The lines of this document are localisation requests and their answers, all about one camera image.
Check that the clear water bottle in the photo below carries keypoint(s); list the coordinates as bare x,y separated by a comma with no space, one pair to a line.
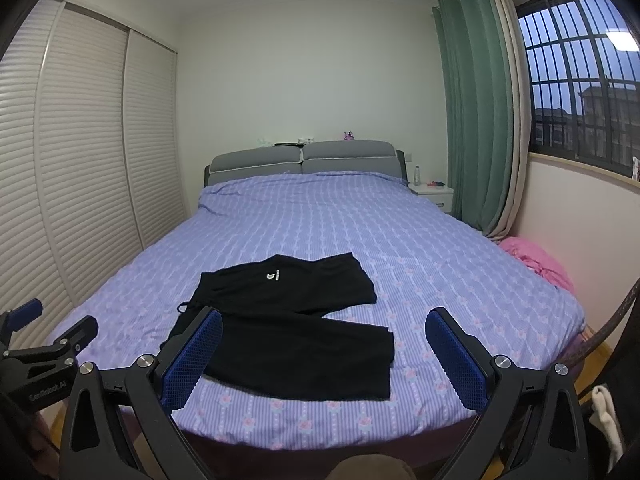
416,175

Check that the beige curtain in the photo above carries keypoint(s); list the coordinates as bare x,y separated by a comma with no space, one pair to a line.
521,115

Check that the white louvered wardrobe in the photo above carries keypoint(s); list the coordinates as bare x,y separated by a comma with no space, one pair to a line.
90,173

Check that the barred window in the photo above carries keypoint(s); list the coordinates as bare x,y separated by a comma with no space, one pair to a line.
583,61

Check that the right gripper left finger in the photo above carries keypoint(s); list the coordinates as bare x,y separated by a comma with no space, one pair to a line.
95,441

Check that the white nightstand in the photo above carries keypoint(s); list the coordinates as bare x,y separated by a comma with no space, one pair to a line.
439,195

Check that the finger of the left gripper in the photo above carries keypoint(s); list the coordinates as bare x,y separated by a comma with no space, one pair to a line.
74,340
25,314

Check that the grey padded headboard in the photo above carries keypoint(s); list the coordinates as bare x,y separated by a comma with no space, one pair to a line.
375,156

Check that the purple floral bed sheet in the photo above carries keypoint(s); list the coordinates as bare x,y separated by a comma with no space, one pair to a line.
418,259

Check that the green curtain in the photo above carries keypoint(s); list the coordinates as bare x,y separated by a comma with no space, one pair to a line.
477,106

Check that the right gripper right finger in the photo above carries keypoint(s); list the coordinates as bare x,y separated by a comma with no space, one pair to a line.
542,407

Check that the black pants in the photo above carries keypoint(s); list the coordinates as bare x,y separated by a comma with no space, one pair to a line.
279,337

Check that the pink blanket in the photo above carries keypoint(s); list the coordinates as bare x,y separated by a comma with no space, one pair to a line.
538,261

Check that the white cloth at right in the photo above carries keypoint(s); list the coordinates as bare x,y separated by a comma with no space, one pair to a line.
604,418

